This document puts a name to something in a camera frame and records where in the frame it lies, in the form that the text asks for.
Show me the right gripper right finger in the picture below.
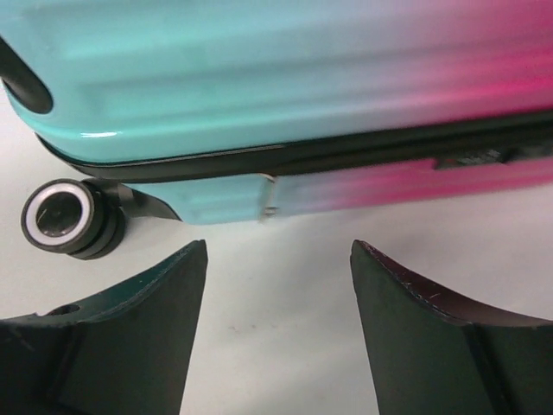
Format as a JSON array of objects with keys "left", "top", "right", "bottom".
[{"left": 350, "top": 240, "right": 552, "bottom": 414}]

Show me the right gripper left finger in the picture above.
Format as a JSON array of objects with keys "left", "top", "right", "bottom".
[{"left": 1, "top": 240, "right": 208, "bottom": 414}]

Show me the pink and teal children's suitcase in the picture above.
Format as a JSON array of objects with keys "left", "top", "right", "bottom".
[{"left": 1, "top": 1, "right": 552, "bottom": 260}]

